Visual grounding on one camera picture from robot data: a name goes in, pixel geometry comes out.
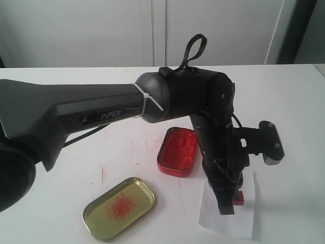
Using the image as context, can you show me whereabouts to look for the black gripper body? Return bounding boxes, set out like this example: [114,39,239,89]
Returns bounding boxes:
[190,114,243,188]

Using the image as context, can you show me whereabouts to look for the red rubber stamp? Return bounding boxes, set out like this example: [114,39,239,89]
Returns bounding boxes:
[234,187,244,206]

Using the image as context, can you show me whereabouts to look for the white paper sheet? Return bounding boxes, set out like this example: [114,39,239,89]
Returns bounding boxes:
[199,170,255,239]

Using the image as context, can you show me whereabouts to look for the red ink pad tin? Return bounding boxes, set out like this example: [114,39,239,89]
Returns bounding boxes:
[157,127,198,178]

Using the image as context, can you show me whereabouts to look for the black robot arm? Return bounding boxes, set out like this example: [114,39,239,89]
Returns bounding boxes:
[1,67,249,215]

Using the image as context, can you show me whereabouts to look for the white zip tie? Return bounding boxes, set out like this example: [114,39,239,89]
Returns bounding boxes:
[132,83,165,119]

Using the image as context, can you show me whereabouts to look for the gold metal tin lid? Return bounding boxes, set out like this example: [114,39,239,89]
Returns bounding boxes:
[83,177,155,241]

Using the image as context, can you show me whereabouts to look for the white cabinet doors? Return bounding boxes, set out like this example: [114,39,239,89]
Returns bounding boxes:
[1,1,295,68]

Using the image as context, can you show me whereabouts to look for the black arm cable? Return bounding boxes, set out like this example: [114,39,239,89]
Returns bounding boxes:
[175,34,208,73]

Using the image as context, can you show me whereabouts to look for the dark vertical post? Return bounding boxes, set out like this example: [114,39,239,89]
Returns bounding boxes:
[276,0,317,65]

